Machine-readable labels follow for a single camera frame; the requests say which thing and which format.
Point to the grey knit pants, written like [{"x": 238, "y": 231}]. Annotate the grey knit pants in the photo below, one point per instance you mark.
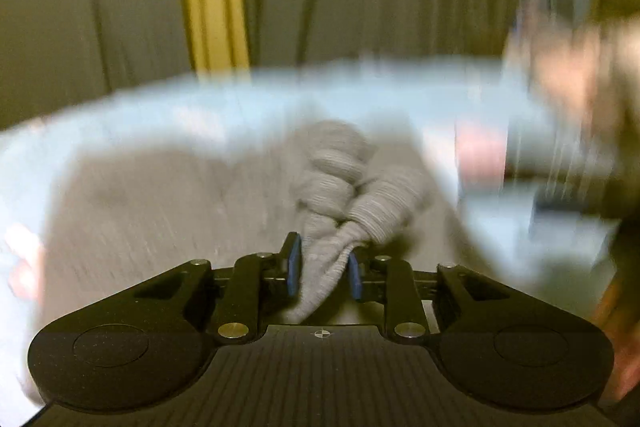
[{"x": 123, "y": 217}]

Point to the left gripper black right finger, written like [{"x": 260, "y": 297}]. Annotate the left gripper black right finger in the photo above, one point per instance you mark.
[{"x": 497, "y": 344}]

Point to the blurred right gripper device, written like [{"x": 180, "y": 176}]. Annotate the blurred right gripper device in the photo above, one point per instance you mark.
[{"x": 588, "y": 75}]

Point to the light blue cartoon bedsheet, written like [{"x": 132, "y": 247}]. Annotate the light blue cartoon bedsheet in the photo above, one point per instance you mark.
[{"x": 426, "y": 102}]

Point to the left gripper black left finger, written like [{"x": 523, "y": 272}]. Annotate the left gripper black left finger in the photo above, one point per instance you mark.
[{"x": 146, "y": 343}]

